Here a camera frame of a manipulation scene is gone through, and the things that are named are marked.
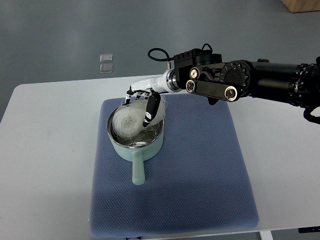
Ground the white table leg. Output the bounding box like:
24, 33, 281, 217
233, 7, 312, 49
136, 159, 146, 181
259, 230, 273, 240

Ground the wooden box corner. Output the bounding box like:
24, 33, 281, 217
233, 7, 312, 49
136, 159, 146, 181
281, 0, 320, 13

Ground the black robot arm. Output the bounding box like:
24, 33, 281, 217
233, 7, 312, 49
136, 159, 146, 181
159, 43, 320, 124

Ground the white vermicelli nest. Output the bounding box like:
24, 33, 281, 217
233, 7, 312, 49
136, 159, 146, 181
112, 98, 167, 140

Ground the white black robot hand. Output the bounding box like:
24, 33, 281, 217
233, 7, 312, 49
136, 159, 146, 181
124, 69, 181, 128

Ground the wire steaming rack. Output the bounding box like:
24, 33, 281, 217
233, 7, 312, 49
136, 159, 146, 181
117, 123, 162, 147

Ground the blue textured mat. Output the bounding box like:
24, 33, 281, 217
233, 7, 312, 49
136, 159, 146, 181
89, 93, 259, 239

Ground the upper clear floor plate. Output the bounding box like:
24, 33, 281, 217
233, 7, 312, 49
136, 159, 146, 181
99, 53, 113, 63

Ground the mint green steel pot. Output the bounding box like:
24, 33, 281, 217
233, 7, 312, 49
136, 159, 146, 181
107, 108, 164, 185

